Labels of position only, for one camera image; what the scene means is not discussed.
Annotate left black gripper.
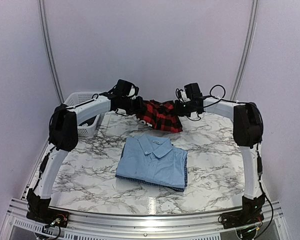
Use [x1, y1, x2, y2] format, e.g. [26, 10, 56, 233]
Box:
[121, 96, 147, 115]

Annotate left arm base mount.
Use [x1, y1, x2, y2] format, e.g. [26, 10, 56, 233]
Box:
[26, 208, 70, 228]

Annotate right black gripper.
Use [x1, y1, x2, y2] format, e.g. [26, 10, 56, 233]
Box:
[170, 100, 197, 118]

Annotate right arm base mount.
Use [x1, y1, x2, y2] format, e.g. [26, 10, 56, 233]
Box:
[218, 210, 265, 229]

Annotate red black plaid shirt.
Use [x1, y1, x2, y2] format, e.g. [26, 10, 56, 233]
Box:
[135, 99, 183, 133]

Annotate left aluminium corner post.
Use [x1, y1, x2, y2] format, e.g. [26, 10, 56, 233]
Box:
[37, 0, 64, 104]

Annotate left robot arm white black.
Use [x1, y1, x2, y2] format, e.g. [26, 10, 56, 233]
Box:
[27, 92, 143, 223]

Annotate aluminium corner post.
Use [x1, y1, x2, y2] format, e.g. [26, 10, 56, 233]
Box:
[37, 0, 64, 104]
[230, 0, 260, 101]

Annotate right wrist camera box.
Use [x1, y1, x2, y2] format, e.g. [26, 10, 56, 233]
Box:
[175, 82, 203, 102]

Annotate light blue shirt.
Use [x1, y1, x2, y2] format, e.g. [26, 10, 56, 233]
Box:
[115, 134, 188, 192]

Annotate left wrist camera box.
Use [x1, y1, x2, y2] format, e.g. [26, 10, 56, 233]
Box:
[109, 79, 139, 98]

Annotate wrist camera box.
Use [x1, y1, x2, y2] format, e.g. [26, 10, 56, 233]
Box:
[175, 82, 203, 102]
[109, 79, 139, 98]

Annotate white plastic basket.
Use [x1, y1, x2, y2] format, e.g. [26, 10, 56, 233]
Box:
[64, 91, 101, 137]

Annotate black shirt in basket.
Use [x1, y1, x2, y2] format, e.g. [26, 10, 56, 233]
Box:
[79, 115, 100, 127]

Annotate aluminium front rail frame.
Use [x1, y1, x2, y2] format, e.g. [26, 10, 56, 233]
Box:
[0, 197, 291, 240]

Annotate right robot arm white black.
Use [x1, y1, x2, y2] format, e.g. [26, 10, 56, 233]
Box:
[175, 96, 266, 224]

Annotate right aluminium corner post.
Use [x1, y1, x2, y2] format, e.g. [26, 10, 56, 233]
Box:
[230, 0, 260, 101]

